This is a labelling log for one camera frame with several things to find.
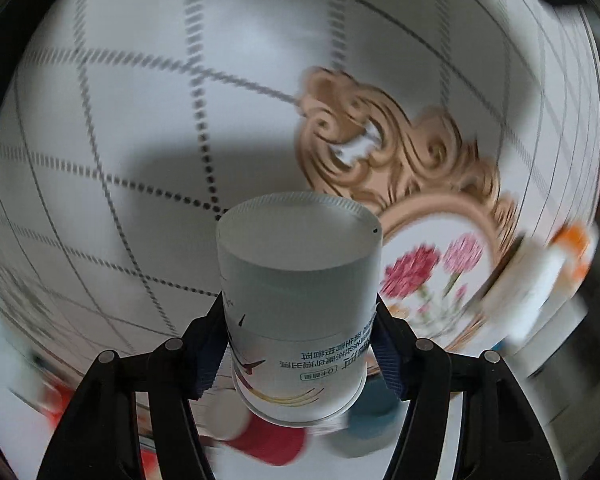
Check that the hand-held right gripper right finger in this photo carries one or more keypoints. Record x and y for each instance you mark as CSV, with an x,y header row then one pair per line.
x,y
387,357

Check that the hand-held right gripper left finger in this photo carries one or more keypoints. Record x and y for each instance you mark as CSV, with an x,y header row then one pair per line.
x,y
211,355

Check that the white medicine bottle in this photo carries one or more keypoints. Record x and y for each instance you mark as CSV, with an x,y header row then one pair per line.
x,y
300,285

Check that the teal cup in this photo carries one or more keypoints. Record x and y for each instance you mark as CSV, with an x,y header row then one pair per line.
x,y
375,412

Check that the red cup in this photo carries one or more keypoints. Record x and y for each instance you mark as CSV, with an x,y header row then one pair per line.
x,y
275,442

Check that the white and orange object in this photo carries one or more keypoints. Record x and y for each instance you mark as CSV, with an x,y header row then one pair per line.
x,y
525,285

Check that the orange red object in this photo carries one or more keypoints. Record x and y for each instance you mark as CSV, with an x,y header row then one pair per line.
x,y
55,405

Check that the white grid printed tablecloth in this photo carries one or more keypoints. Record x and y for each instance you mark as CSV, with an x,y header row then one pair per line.
x,y
130,135

